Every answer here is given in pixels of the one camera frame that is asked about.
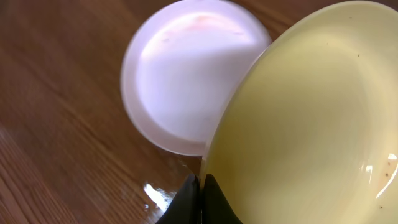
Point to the yellow plate with sauce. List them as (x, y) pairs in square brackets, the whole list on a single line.
[(310, 136)]

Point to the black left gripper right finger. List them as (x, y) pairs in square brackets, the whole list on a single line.
[(215, 207)]

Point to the white plate with sauce streak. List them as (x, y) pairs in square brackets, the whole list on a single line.
[(182, 67)]

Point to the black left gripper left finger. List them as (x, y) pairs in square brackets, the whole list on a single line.
[(184, 208)]

